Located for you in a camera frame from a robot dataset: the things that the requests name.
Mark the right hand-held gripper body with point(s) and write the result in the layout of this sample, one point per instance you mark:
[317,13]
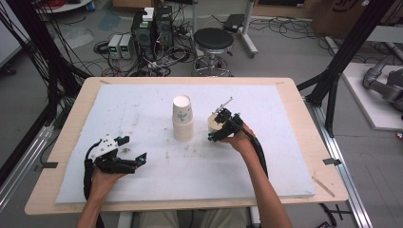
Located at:
[236,123]

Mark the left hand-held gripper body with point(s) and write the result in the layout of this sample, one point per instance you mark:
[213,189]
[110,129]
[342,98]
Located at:
[104,148]

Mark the person's right hand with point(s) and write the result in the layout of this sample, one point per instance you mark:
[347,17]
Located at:
[243,142]

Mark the person's left hand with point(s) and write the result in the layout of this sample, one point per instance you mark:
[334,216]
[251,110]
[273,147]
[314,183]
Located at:
[102,183]

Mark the beige paper cup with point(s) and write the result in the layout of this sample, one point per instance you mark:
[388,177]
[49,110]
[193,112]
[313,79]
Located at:
[183,132]

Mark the green print paper cup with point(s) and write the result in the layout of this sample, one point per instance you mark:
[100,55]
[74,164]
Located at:
[182,109]

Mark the white foam mat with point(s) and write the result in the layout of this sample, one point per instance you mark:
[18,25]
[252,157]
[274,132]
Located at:
[190,171]

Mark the black tape strip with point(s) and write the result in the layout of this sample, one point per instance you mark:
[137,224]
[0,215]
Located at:
[332,161]
[47,165]

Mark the white table leg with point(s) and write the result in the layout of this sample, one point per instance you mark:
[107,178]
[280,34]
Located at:
[255,217]
[125,220]

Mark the person's left leg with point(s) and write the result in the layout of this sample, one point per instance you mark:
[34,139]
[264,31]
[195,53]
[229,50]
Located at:
[160,220]

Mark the person's leg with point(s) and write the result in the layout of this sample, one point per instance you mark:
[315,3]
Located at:
[160,220]
[223,219]

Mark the black round stool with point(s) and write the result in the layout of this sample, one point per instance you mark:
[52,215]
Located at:
[213,38]

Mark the person's right leg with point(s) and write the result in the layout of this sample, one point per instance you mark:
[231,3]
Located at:
[223,219]

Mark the white metal stand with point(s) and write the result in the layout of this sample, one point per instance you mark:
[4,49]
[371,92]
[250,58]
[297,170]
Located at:
[248,31]

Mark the grey power supply unit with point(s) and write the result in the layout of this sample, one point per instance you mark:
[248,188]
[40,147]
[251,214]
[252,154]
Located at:
[126,47]
[114,46]

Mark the black flat device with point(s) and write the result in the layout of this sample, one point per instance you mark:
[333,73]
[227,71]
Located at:
[234,22]

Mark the black computer tower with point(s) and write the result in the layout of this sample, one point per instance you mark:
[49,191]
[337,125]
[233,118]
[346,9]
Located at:
[164,25]
[142,34]

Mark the small white box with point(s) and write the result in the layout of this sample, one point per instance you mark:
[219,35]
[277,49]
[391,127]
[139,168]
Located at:
[148,14]

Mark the white floor board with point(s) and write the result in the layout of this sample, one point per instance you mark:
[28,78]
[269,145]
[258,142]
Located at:
[369,104]

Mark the blue tape roll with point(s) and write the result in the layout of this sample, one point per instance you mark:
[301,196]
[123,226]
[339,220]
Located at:
[91,6]

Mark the cardboard box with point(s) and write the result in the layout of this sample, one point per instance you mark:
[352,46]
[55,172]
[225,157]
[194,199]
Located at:
[339,17]

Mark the aluminium rail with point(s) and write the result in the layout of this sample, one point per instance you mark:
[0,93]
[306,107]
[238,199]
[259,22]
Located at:
[25,164]
[342,177]

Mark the black metal frame post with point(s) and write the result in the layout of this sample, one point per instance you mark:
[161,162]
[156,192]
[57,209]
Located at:
[47,53]
[342,60]

